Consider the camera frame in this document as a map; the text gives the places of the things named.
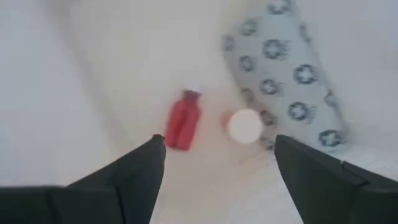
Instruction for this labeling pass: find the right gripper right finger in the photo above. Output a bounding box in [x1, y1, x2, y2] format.
[273, 134, 398, 224]

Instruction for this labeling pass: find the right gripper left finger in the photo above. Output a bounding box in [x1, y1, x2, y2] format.
[0, 133, 167, 224]

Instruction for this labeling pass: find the small red bottle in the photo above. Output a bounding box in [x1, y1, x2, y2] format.
[164, 89, 203, 152]

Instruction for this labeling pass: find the white round lid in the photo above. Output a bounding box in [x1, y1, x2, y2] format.
[220, 108, 264, 146]

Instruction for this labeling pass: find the printed wipes packet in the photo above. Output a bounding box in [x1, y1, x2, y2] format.
[221, 0, 351, 154]

